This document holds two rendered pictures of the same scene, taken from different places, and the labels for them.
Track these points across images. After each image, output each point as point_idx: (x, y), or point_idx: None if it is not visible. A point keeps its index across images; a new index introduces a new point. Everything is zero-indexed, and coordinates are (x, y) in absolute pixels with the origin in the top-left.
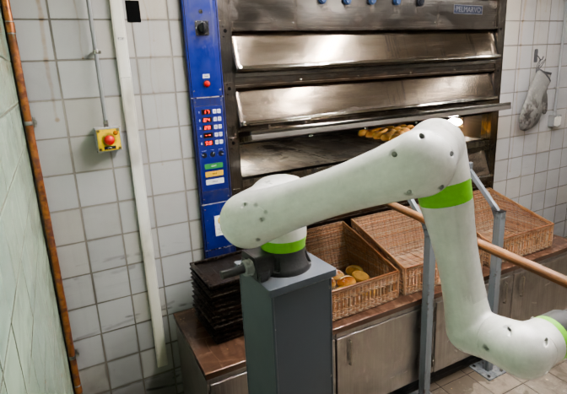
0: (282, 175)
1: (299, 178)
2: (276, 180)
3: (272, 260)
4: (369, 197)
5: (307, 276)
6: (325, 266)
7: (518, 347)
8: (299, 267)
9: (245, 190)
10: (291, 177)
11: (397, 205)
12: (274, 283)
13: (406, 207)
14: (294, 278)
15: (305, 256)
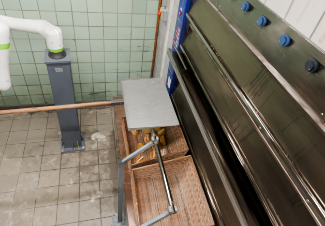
0: (52, 28)
1: (23, 19)
2: (48, 26)
3: None
4: None
5: (45, 56)
6: (48, 60)
7: None
8: (48, 53)
9: (44, 21)
10: (49, 29)
11: (89, 102)
12: (48, 51)
13: (83, 103)
14: (46, 53)
15: (50, 54)
